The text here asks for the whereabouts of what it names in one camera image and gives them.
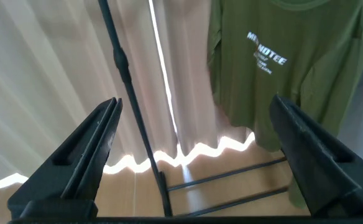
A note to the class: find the green long-sleeved shirt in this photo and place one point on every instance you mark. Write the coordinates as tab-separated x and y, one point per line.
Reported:
262	93

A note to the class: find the black clothes rack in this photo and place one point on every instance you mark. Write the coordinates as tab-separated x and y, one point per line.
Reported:
121	62

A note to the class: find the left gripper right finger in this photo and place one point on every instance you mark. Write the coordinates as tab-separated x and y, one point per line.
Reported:
318	161

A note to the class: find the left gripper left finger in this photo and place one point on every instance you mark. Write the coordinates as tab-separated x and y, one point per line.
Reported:
76	171

